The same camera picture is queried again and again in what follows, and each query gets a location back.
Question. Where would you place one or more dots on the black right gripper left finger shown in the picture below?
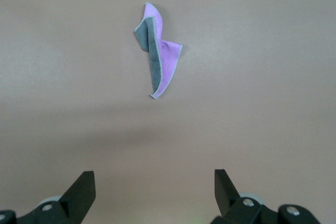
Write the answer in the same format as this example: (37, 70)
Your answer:
(78, 195)

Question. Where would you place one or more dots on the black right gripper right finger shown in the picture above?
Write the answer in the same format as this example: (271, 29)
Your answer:
(225, 195)

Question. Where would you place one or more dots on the purple and grey towel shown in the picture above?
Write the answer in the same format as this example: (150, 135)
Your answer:
(170, 58)

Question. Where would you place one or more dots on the brown table mat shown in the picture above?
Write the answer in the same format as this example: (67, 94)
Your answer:
(52, 77)

